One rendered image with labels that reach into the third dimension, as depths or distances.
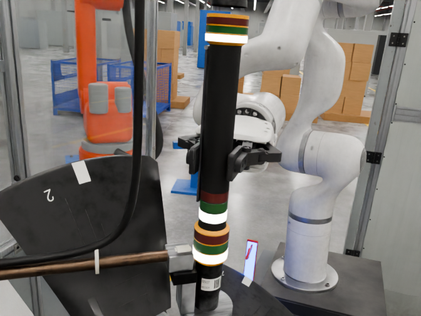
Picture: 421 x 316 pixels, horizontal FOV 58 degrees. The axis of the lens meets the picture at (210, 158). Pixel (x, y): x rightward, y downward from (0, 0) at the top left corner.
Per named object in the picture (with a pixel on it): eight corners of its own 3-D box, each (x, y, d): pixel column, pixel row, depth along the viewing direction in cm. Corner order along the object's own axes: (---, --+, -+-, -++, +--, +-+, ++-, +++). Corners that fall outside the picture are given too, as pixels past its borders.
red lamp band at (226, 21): (213, 24, 36) (213, 15, 36) (200, 24, 40) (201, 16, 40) (255, 27, 37) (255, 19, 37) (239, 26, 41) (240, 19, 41)
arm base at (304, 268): (272, 254, 121) (276, 200, 116) (334, 262, 117) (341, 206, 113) (269, 288, 103) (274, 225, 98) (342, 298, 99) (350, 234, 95)
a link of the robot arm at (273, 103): (225, 94, 60) (282, 108, 58) (244, 85, 72) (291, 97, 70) (215, 143, 63) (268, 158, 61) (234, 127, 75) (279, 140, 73)
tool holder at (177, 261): (170, 338, 45) (172, 268, 42) (160, 298, 51) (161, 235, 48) (240, 325, 48) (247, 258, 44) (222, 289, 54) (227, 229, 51)
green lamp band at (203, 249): (198, 256, 44) (198, 247, 44) (189, 237, 48) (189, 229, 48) (233, 252, 45) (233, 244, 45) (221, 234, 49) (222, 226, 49)
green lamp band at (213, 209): (203, 215, 43) (204, 205, 43) (196, 202, 46) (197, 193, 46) (231, 212, 44) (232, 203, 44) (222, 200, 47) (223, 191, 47)
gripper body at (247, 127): (276, 158, 58) (264, 183, 48) (213, 148, 61) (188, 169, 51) (282, 110, 56) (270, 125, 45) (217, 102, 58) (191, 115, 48)
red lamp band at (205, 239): (198, 247, 44) (199, 237, 43) (189, 228, 47) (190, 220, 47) (233, 243, 45) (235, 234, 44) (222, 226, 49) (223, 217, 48)
